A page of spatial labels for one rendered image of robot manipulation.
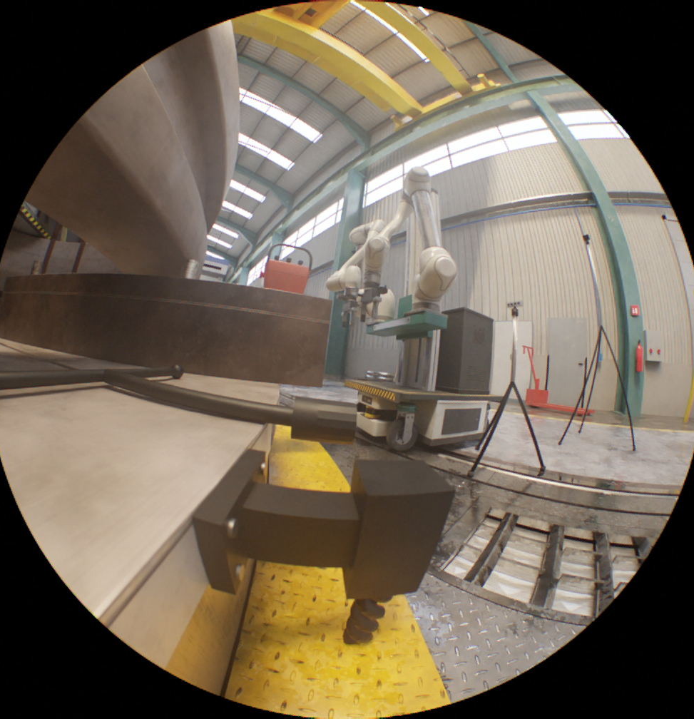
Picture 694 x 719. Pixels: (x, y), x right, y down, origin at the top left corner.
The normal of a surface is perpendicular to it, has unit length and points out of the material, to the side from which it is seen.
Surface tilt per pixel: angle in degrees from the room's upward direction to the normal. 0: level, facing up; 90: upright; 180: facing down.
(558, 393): 90
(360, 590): 90
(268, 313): 90
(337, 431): 100
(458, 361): 90
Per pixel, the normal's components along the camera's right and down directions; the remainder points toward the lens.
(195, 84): -0.11, 0.99
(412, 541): 0.11, -0.02
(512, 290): -0.76, -0.11
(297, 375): 0.37, 0.01
